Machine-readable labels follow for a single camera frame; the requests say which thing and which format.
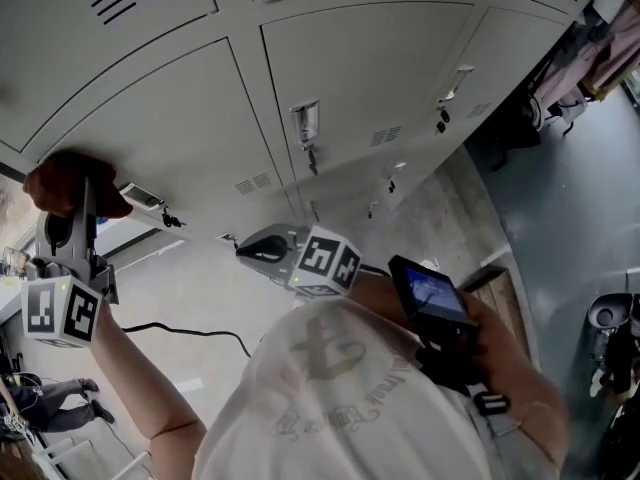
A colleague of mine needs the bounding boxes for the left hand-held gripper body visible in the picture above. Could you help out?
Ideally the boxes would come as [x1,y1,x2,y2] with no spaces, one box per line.
[19,255,121,350]

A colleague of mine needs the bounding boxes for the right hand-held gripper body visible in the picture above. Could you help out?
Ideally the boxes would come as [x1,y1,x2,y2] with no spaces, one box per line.
[278,224,363,300]

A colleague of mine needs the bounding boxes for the brown cleaning cloth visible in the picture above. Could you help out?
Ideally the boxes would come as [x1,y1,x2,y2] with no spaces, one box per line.
[22,149,135,220]

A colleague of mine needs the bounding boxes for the grey metal locker door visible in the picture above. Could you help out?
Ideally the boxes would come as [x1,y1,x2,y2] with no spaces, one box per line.
[19,36,289,229]

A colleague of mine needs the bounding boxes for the grey metal locker cabinet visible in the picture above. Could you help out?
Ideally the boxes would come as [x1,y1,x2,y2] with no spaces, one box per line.
[0,0,596,249]

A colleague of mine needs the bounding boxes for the person's right forearm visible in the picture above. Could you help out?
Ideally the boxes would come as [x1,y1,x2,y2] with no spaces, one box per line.
[347,267,571,469]

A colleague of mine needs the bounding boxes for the person's left forearm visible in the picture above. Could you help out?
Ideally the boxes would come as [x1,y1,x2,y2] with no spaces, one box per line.
[92,300,209,457]

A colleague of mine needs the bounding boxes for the black-framed window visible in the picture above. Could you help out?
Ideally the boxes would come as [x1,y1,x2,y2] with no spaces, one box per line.
[0,172,39,254]

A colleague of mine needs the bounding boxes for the clear plastic bin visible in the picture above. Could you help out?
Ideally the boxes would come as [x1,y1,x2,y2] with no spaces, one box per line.
[2,246,31,277]

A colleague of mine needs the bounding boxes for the person's white printed t-shirt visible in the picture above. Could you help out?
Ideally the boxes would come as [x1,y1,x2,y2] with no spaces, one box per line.
[192,295,561,480]

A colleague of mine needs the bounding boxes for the wooden crate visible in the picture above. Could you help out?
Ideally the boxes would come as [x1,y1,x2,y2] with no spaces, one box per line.
[462,266,531,359]

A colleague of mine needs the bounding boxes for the dark equipment pile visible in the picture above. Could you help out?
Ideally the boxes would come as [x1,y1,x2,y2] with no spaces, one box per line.
[464,102,544,172]

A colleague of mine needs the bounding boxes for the black grey floor machine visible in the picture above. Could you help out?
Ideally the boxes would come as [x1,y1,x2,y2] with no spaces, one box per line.
[587,291,640,399]

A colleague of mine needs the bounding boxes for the pink hanging clothes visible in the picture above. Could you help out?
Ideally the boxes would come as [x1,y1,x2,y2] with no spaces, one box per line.
[524,0,640,134]

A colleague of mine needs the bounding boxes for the metal recessed door handle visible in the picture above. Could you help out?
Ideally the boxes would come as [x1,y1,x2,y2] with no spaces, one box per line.
[118,181,167,213]
[437,64,475,103]
[288,99,321,147]

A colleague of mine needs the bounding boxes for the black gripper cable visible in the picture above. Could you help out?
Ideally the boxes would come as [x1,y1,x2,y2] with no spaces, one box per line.
[121,321,252,359]

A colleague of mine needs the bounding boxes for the black strap buckle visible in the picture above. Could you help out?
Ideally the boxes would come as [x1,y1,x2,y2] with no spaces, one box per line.
[472,390,512,418]

